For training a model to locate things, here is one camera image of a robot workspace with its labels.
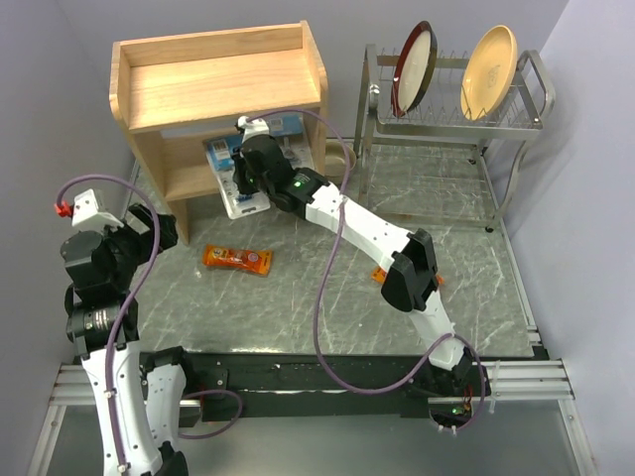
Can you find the red rimmed white plate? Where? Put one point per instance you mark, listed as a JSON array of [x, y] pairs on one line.
[[414, 70]]

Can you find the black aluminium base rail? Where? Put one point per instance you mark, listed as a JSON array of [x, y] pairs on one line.
[[296, 385]]

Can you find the blue blister razor pack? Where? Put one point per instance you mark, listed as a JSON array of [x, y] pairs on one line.
[[289, 131], [219, 156]]

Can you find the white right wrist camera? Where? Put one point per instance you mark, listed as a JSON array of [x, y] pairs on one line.
[[251, 128]]

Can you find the steel dish rack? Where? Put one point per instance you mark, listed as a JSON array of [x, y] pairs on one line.
[[438, 121]]

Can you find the wooden two-tier shelf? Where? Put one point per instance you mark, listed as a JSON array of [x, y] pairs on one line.
[[168, 94]]

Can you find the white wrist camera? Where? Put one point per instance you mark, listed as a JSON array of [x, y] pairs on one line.
[[88, 213], [251, 128]]

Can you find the grey ceramic bowl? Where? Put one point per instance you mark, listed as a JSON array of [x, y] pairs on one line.
[[336, 161]]

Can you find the beige round plate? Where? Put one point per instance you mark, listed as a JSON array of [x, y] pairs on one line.
[[489, 73]]

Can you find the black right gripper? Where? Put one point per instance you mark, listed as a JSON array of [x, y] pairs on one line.
[[239, 166]]

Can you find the orange razor pack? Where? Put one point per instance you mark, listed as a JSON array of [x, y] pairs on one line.
[[379, 276], [256, 262]]

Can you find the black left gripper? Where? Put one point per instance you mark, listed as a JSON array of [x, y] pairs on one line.
[[144, 239]]

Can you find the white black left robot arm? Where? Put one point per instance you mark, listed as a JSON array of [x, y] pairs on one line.
[[137, 403]]

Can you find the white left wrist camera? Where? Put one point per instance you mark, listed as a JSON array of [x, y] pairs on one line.
[[88, 213]]

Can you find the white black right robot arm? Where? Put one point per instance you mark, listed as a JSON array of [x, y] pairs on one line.
[[408, 258]]

